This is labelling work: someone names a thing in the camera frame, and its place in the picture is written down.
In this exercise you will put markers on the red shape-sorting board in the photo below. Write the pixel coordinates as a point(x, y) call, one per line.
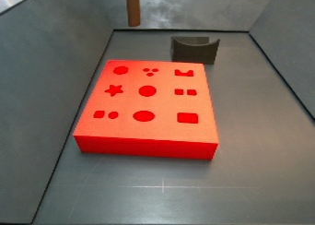
point(149, 109)

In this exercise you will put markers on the brown oval peg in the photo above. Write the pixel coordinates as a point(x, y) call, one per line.
point(133, 12)

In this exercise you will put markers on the black curved holder bracket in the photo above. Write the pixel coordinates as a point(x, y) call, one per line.
point(193, 49)

